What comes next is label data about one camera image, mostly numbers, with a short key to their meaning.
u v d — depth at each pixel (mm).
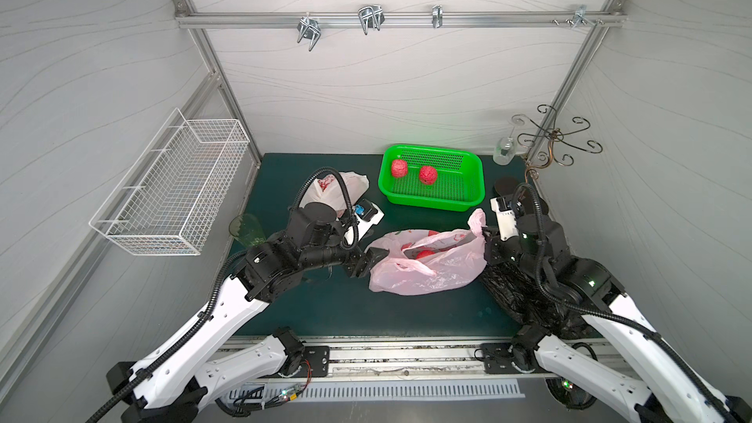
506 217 592
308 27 764
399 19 782
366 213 516
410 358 748
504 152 956
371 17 765
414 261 566
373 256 541
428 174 1072
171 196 690
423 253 877
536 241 463
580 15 765
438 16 786
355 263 545
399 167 1104
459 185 1111
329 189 951
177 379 379
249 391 719
